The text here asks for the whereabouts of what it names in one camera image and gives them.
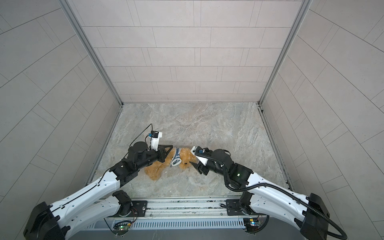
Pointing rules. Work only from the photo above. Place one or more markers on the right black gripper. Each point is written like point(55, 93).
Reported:
point(202, 169)

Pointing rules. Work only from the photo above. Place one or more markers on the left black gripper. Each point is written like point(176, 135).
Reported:
point(161, 154)

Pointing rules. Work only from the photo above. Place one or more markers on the blue white striped knit sweater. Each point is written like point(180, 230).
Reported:
point(176, 159)

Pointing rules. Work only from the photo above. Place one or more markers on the brown teddy bear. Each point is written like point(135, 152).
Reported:
point(154, 171)

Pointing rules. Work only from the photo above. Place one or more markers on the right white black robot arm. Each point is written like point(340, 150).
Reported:
point(260, 196)

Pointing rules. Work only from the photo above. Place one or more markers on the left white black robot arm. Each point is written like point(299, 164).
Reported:
point(101, 199)

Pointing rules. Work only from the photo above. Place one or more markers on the white ventilation grille strip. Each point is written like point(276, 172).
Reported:
point(188, 224)

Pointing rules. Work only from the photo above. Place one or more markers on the right small circuit board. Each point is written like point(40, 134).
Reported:
point(251, 225)

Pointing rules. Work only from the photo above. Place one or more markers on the small circuit board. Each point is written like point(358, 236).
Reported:
point(123, 226)
point(251, 225)

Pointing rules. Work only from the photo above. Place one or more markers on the left small circuit board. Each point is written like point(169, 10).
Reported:
point(123, 226)

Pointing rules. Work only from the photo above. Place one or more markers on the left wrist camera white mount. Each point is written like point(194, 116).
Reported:
point(155, 139)

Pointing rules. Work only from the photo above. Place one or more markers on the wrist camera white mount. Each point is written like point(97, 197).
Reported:
point(155, 139)
point(203, 155)

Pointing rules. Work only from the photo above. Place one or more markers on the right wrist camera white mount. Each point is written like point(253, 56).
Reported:
point(203, 155)

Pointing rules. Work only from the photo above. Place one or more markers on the aluminium mounting rail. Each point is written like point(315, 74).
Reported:
point(177, 208)

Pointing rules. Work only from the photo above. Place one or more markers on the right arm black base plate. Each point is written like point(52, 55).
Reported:
point(233, 208)

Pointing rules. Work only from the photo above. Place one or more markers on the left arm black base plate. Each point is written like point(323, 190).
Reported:
point(135, 209)

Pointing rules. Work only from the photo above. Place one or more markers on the left aluminium corner post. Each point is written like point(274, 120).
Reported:
point(88, 47)

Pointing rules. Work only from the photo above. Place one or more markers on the aluminium corner post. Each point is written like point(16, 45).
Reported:
point(288, 42)
point(88, 47)

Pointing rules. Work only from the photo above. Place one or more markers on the right aluminium corner post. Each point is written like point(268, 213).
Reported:
point(288, 42)

